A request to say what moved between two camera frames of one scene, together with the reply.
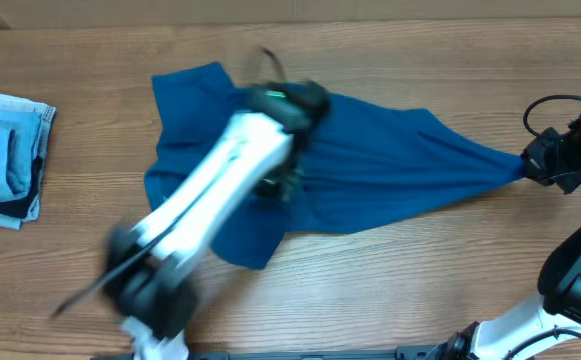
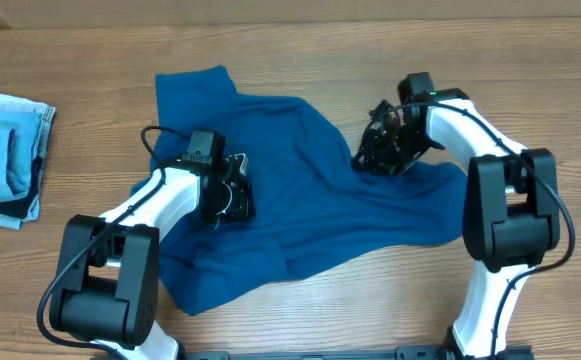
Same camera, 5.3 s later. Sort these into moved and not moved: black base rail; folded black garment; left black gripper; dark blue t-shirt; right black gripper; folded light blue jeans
Moved: right black gripper; dark blue t-shirt; left black gripper
Not moved: folded black garment; black base rail; folded light blue jeans
